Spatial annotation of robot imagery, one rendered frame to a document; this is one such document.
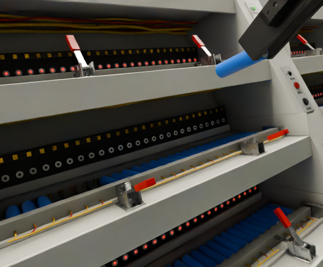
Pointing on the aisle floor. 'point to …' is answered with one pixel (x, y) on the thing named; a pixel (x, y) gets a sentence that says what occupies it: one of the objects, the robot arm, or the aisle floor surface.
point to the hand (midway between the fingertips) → (278, 23)
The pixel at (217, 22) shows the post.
